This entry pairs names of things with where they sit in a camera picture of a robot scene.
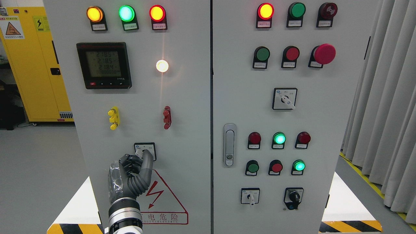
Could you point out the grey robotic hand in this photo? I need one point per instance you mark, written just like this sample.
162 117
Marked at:
130 176

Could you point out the door rotary selector switch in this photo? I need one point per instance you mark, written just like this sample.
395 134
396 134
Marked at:
139 147

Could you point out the silver black robot forearm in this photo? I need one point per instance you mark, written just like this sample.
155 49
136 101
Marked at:
125 217

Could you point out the small clear round light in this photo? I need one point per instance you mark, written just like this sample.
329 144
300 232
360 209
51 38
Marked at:
162 65

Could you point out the red electric danger warning sticker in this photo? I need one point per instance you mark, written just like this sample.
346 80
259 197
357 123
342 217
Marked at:
160 206

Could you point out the black digital power meter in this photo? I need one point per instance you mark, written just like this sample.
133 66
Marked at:
105 65

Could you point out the dark red indicator lamp left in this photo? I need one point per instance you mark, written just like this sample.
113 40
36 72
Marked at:
254 141

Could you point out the dark red indicator lamp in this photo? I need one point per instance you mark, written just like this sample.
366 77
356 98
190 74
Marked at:
254 141
302 141

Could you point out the grey electrical control cabinet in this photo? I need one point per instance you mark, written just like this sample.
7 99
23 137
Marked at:
209 45

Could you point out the red push button lower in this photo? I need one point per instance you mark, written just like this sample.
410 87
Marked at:
275 168

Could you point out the red push button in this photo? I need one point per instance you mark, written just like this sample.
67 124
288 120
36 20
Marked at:
289 57
275 168

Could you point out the lit green indicator lamp middle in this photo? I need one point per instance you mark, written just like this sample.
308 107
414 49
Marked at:
278 141

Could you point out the red-orange indicator lamp left door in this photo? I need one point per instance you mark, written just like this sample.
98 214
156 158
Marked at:
158 18

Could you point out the red-orange indicator lamp door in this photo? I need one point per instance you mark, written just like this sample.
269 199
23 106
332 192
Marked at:
264 15
158 18

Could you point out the green indicator lamp top left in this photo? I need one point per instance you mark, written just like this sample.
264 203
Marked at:
128 18

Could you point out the amber indicator lamp top left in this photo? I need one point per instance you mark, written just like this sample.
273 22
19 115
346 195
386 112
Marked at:
97 18

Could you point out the lit green push button lower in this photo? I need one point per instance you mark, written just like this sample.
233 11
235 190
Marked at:
298 167

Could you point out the yellow safety storage cabinet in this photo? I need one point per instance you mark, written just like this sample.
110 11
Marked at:
29 46

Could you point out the dark red indicator lamp right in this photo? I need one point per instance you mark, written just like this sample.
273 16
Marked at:
302 141

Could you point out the green push button upper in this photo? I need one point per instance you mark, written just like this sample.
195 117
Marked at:
261 56

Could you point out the red push button upper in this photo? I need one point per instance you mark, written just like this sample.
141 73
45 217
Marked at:
289 57

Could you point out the red-orange indicator lamp right door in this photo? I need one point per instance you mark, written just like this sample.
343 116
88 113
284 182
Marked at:
264 15

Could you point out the red mushroom emergency stop button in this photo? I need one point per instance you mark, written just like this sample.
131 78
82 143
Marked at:
322 55

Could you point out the green indicator lamp top right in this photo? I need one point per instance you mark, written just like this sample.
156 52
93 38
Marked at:
295 15

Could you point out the grey curtain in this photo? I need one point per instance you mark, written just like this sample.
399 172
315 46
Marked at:
380 136

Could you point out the dark red buzzer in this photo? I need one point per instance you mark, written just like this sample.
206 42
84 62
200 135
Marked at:
326 14

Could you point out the yellow terminal post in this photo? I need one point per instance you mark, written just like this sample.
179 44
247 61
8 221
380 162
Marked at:
114 117

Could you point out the red terminal post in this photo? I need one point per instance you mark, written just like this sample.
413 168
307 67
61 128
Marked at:
167 118

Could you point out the grey cabinet door handle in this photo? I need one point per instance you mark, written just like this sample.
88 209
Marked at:
229 131

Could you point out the lower white rotary selector switch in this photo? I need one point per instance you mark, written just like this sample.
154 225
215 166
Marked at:
250 196

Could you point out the black knob selector switch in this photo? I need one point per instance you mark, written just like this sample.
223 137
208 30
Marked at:
293 197

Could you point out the upper right rotary selector switch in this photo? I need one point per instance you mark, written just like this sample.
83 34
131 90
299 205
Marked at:
284 99

